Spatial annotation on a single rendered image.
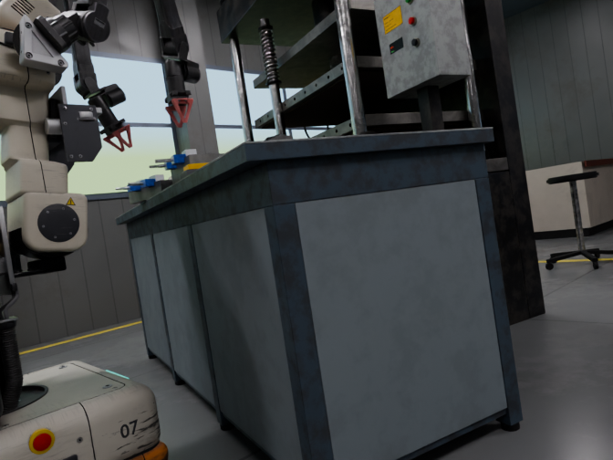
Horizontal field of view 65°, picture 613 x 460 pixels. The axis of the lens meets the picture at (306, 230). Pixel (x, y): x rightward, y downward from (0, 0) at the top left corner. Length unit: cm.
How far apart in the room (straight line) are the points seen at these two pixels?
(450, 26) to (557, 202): 433
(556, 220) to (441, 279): 493
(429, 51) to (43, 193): 134
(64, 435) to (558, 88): 765
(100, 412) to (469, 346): 91
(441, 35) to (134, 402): 154
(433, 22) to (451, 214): 87
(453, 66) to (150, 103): 341
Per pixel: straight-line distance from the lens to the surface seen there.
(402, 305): 116
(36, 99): 156
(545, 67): 824
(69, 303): 436
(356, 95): 206
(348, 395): 110
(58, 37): 142
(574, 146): 801
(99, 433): 133
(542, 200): 615
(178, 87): 169
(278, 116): 272
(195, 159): 158
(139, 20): 513
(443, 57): 190
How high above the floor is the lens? 63
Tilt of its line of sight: 1 degrees down
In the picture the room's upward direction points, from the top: 9 degrees counter-clockwise
